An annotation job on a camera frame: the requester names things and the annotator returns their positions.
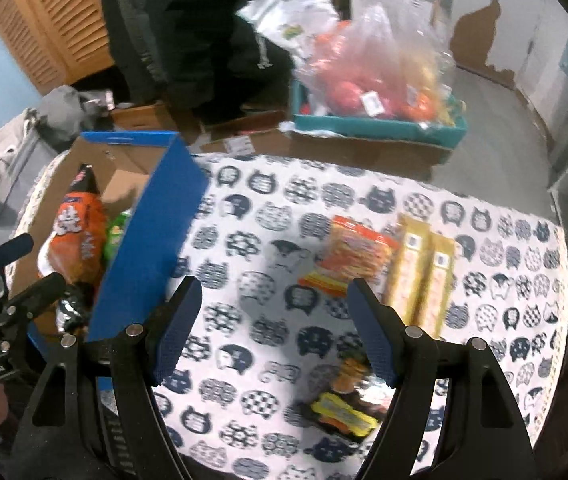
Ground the small orange snack packet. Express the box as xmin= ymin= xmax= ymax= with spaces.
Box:
xmin=336 ymin=350 xmax=372 ymax=396

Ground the white plastic bag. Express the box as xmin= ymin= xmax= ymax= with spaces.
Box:
xmin=236 ymin=0 xmax=342 ymax=61

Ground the black white snack packet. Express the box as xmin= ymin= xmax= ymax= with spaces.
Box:
xmin=56 ymin=282 xmax=95 ymax=333

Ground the teal cardboard box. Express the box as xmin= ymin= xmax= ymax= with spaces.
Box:
xmin=290 ymin=80 xmax=467 ymax=148

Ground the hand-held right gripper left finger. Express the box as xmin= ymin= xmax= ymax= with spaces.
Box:
xmin=11 ymin=275 xmax=203 ymax=480

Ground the grey clothing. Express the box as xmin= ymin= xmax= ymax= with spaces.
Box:
xmin=39 ymin=85 xmax=115 ymax=151

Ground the orange striped snack packet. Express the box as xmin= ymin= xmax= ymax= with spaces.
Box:
xmin=298 ymin=216 xmax=401 ymax=297

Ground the clear bag of oranges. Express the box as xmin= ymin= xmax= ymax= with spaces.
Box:
xmin=394 ymin=25 xmax=457 ymax=123

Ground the green snack packet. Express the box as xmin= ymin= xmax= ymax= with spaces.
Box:
xmin=105 ymin=210 xmax=132 ymax=261

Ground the black yellow-label snack packet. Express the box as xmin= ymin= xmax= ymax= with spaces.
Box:
xmin=309 ymin=390 xmax=389 ymax=443

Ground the large brown cardboard box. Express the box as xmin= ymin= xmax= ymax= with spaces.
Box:
xmin=199 ymin=110 xmax=457 ymax=181

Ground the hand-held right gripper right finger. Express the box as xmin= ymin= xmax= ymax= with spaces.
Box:
xmin=346 ymin=278 xmax=537 ymax=480

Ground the yellow snack packet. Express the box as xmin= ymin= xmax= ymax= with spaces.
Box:
xmin=421 ymin=232 xmax=459 ymax=338
xmin=383 ymin=212 xmax=432 ymax=321

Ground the cat print cloth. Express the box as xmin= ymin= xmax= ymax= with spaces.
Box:
xmin=29 ymin=152 xmax=568 ymax=480

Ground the large orange snack bag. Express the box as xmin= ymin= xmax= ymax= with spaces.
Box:
xmin=38 ymin=162 xmax=107 ymax=286

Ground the clear bag of red fruit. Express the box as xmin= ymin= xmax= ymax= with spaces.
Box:
xmin=294 ymin=0 xmax=407 ymax=121

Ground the blue cardboard box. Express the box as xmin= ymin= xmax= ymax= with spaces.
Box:
xmin=11 ymin=131 xmax=211 ymax=356

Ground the wooden louvered door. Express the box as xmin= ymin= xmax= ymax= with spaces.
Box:
xmin=0 ymin=0 xmax=115 ymax=96

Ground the small brown cardboard box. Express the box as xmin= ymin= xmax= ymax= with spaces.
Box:
xmin=111 ymin=102 xmax=185 ymax=133

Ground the black hanging coat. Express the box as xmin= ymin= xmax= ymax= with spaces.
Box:
xmin=96 ymin=0 xmax=345 ymax=121

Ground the grey storage bin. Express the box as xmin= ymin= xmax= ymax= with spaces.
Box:
xmin=14 ymin=135 xmax=70 ymax=196

